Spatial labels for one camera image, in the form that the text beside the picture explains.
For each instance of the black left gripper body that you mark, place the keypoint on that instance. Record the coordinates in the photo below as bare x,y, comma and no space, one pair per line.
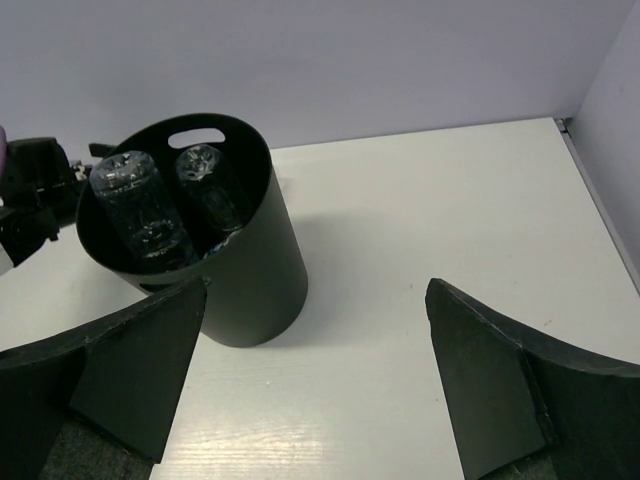
38,175

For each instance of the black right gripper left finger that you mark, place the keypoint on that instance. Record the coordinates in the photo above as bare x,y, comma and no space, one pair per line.
98,401

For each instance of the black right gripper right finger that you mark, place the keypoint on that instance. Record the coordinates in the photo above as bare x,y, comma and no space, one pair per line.
525,405

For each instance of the clear bottle blue cap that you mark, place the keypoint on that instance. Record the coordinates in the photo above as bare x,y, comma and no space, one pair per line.
134,197

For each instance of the crushed clear plastic bottle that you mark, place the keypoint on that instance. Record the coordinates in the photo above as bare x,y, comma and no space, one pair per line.
207,177

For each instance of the labelled bottle white cap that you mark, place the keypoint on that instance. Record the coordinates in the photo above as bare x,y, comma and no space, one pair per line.
222,244

